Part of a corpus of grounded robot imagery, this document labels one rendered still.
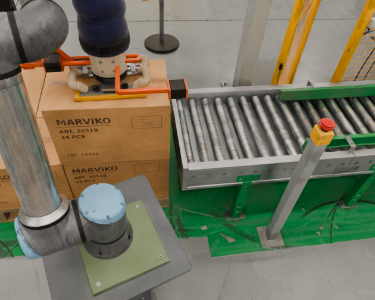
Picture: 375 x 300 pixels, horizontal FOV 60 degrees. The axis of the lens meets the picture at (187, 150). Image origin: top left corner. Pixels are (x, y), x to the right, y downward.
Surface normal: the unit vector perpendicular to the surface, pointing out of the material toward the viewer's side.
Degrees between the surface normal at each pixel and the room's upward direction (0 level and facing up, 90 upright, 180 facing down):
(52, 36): 79
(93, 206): 8
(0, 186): 90
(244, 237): 0
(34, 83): 0
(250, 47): 90
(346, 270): 0
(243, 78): 90
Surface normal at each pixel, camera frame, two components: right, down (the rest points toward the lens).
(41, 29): 0.74, 0.02
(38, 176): 0.74, 0.37
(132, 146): 0.11, 0.74
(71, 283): 0.05, -0.67
